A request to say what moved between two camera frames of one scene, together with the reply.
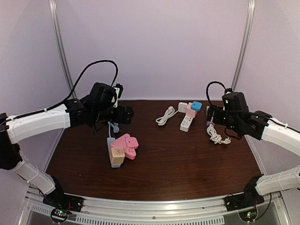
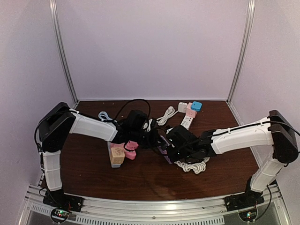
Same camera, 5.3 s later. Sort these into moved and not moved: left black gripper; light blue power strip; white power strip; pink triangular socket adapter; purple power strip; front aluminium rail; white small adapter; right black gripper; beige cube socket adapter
Moved: left black gripper; right black gripper; purple power strip
Not moved: white small adapter; beige cube socket adapter; pink triangular socket adapter; light blue power strip; white power strip; front aluminium rail
